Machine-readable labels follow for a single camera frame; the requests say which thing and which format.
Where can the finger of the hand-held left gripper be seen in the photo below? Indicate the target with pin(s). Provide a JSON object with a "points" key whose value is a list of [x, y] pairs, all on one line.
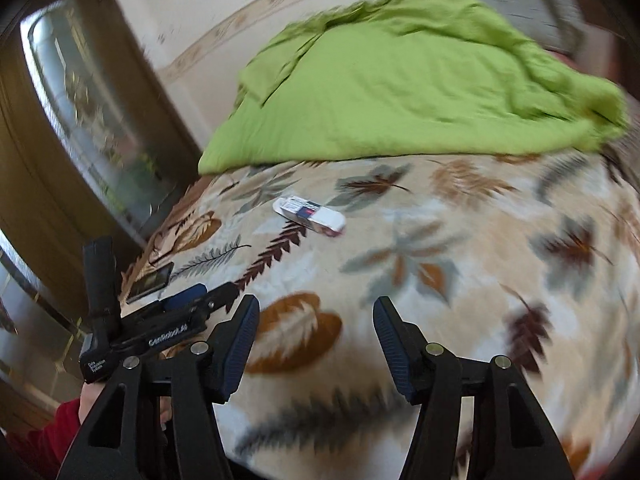
{"points": [[222, 294], [185, 296]]}

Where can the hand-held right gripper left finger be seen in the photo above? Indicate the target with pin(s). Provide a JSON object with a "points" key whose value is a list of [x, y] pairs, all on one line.
{"points": [[241, 340]]}

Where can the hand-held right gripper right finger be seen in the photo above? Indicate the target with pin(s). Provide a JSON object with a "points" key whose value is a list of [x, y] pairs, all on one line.
{"points": [[395, 347]]}

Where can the white toothpaste tube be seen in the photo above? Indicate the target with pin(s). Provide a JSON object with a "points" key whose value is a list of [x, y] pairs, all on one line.
{"points": [[310, 216]]}

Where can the person's red-sleeved left forearm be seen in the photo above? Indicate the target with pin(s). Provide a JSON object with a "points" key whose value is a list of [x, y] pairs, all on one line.
{"points": [[47, 435]]}

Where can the person's left hand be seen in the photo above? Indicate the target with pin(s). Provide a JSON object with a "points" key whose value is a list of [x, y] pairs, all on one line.
{"points": [[91, 400]]}

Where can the black smartphone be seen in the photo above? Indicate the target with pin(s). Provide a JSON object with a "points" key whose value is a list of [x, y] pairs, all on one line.
{"points": [[149, 284]]}

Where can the leaf-print blanket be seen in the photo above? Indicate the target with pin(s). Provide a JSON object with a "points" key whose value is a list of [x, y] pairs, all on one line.
{"points": [[400, 260]]}

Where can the wooden glass-door cabinet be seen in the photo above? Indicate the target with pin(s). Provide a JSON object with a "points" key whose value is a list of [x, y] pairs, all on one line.
{"points": [[60, 160]]}

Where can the green quilt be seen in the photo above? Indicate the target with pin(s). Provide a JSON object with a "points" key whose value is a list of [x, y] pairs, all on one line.
{"points": [[400, 90]]}

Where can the brown padded headboard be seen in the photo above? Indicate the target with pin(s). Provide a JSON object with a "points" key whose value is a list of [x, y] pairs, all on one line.
{"points": [[597, 25]]}

